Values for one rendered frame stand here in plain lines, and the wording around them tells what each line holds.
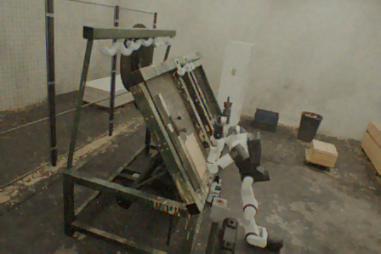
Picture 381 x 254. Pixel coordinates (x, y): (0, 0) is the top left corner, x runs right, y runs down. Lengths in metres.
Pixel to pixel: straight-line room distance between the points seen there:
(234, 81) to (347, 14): 3.23
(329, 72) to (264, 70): 1.65
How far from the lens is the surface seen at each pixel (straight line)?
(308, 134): 6.96
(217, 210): 2.35
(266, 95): 7.86
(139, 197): 2.53
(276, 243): 3.15
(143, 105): 2.12
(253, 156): 2.56
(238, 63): 6.41
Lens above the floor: 2.33
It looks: 19 degrees down
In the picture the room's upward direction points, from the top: 8 degrees clockwise
